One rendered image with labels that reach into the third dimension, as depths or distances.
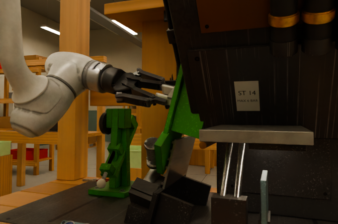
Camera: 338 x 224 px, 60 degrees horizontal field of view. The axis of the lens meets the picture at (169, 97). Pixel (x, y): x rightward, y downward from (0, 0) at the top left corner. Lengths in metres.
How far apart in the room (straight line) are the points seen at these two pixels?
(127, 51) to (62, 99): 11.13
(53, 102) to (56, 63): 0.14
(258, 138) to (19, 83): 0.58
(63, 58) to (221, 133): 0.59
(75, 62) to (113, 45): 11.38
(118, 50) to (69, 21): 10.80
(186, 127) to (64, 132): 0.73
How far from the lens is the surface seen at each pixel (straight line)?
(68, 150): 1.28
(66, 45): 1.32
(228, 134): 0.45
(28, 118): 0.81
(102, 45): 12.48
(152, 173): 0.75
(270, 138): 0.44
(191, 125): 0.65
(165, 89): 0.79
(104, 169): 0.93
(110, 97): 1.27
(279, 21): 0.48
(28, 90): 0.81
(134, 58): 11.77
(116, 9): 1.07
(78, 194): 1.00
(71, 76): 0.87
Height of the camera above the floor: 1.16
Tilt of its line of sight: 3 degrees up
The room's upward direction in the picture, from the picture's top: straight up
